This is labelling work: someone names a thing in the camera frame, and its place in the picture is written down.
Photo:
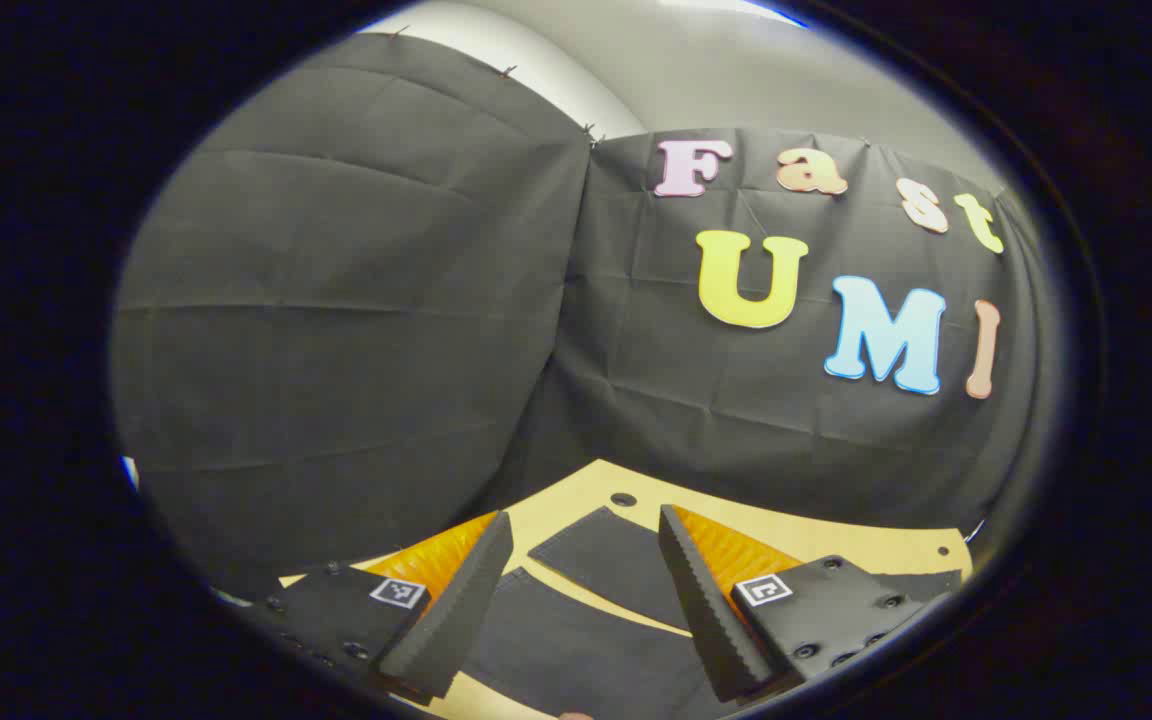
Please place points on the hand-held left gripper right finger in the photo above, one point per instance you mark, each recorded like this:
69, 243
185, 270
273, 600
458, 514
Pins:
706, 600

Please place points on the dark grey jeans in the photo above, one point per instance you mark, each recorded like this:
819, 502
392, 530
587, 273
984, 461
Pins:
576, 650

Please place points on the black backdrop cloth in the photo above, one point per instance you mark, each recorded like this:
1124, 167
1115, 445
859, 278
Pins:
356, 320

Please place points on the black round table grommet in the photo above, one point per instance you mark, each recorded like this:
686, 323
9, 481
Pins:
623, 498

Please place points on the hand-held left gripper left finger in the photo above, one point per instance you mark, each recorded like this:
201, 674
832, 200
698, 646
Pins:
456, 610

